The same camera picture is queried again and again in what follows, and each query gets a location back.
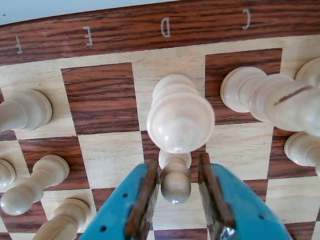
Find light wooden chess bishop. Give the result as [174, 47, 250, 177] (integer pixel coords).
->
[220, 66, 320, 137]

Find light wooden chess rook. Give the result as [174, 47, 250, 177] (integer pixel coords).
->
[0, 89, 53, 133]

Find wooden chessboard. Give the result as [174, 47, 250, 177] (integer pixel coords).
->
[0, 0, 320, 240]

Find light wooden chess pawn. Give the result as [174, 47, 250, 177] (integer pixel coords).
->
[284, 131, 320, 177]
[158, 149, 192, 204]
[0, 154, 70, 217]
[0, 157, 16, 190]

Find light wooden chess queen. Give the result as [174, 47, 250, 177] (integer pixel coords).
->
[146, 73, 216, 154]

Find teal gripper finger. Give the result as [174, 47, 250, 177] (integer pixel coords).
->
[79, 158, 161, 240]
[197, 152, 292, 240]

